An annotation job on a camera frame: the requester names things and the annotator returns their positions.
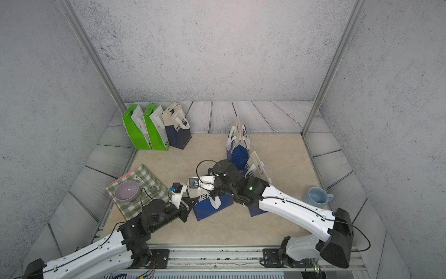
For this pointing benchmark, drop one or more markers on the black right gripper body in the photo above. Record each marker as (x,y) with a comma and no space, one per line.
(220,188)

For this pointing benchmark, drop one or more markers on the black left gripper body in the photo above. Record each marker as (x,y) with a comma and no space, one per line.
(182,213)

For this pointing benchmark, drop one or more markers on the blue white takeout bag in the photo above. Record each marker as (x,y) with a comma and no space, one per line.
(207,204)

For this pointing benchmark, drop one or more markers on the dark navy takeaway bag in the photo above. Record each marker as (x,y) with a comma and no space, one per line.
(177,126)

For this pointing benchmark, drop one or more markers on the green white takeout bag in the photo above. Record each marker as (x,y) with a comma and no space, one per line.
(156,129)
(135,127)

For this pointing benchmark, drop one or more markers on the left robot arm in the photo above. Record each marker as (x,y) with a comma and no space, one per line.
(125,247)

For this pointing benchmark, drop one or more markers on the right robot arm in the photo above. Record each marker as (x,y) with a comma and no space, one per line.
(331,233)

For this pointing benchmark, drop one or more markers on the blue bag standing rear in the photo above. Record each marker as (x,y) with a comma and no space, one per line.
(238,145)

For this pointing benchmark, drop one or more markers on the green checkered cloth mat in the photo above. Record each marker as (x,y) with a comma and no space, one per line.
(133,208)

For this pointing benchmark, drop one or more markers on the lilac ceramic bowl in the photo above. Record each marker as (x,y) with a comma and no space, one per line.
(127,191)

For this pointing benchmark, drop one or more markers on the light blue mug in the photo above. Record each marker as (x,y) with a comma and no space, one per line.
(317,197)

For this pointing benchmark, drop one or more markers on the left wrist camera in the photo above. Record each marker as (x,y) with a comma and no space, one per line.
(177,188)

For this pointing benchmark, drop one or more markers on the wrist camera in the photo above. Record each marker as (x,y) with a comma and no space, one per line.
(193,183)
(177,188)

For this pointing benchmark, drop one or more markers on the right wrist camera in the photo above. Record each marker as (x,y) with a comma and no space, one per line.
(193,183)

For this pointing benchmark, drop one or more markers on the metal spoon patterned handle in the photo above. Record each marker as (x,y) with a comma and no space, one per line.
(149,187)

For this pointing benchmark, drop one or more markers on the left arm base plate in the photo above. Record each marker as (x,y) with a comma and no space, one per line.
(158,258)

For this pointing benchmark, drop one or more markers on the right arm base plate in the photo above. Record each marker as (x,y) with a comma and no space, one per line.
(277,258)

